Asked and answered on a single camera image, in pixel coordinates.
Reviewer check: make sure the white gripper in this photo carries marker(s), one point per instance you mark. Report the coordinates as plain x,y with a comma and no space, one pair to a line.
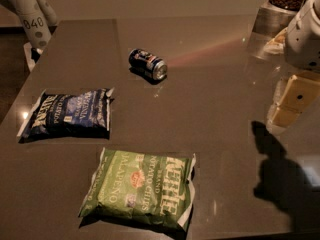
304,39

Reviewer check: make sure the blue pepsi can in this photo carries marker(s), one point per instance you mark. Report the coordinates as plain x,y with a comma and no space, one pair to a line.
148,64

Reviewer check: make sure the white numbered robot arm background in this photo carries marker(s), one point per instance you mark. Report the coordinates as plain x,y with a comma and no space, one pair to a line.
36,17

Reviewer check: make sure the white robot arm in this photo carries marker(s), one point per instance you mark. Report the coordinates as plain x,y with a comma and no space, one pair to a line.
276,46

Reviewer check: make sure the coffee bean dispenser metal base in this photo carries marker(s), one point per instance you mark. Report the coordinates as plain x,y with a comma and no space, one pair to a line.
272,17

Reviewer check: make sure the green kettle jalapeno chips bag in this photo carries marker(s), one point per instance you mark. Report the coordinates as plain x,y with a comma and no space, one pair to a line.
147,189

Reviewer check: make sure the blue kettle chips bag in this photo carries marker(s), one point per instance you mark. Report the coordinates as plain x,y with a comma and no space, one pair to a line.
66,115

